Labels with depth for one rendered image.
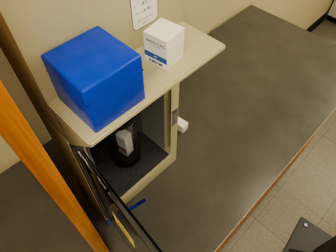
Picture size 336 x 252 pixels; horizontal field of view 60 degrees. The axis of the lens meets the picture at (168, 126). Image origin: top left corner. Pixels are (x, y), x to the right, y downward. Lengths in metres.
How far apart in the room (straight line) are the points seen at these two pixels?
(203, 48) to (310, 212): 1.76
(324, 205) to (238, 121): 1.21
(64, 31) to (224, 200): 0.75
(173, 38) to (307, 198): 1.86
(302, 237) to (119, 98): 1.79
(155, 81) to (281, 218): 1.71
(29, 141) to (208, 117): 0.88
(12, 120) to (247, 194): 0.82
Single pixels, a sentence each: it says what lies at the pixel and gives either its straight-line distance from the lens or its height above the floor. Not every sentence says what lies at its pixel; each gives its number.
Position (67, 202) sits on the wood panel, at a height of 1.37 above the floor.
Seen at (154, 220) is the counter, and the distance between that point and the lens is 0.97.
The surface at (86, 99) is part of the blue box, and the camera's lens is 0.38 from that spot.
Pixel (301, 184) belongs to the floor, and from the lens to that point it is 2.26.
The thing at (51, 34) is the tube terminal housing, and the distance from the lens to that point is 0.45.
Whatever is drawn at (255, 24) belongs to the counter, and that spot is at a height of 0.94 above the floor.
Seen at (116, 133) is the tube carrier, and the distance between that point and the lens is 0.81.
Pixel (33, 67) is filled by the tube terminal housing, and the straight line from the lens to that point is 0.46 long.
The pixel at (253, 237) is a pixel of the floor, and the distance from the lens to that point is 2.00.
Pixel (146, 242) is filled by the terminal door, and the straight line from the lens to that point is 0.49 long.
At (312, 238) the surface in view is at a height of 0.02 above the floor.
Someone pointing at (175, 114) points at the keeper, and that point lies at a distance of 0.83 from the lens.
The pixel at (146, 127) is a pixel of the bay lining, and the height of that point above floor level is 1.06.
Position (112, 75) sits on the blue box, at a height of 1.60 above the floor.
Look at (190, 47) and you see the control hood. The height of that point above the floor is 1.51.
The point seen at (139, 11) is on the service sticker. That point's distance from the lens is 0.54.
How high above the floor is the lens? 1.86
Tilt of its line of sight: 53 degrees down
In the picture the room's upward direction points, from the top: straight up
